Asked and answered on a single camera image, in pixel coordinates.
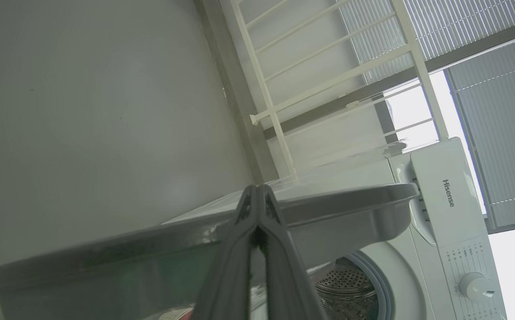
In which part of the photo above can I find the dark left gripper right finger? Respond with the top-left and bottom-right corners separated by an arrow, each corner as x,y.
257,184 -> 329,320

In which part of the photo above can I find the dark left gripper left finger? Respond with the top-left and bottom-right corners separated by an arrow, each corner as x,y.
190,184 -> 262,320

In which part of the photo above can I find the red shirt with white trim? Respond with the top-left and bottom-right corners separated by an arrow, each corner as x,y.
160,308 -> 196,320

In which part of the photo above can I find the dark round washer door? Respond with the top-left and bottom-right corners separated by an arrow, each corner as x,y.
0,182 -> 420,320

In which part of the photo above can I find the grey rubber door seal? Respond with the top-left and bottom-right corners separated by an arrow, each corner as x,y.
309,251 -> 394,320

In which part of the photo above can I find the white front-load washing machine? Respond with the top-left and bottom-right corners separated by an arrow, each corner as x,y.
164,137 -> 507,320

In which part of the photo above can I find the perforated steel washer drum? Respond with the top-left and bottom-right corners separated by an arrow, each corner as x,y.
314,267 -> 379,320

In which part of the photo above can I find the white washer control panel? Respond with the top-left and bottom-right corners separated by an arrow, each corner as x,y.
443,235 -> 507,320

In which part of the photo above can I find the white Hisense detergent drawer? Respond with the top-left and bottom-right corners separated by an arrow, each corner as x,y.
410,137 -> 485,249

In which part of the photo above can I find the white washer dial knob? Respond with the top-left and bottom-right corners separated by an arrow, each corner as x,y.
459,272 -> 496,303

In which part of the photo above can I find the white drying rack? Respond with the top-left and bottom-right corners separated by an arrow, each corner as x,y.
229,0 -> 449,178

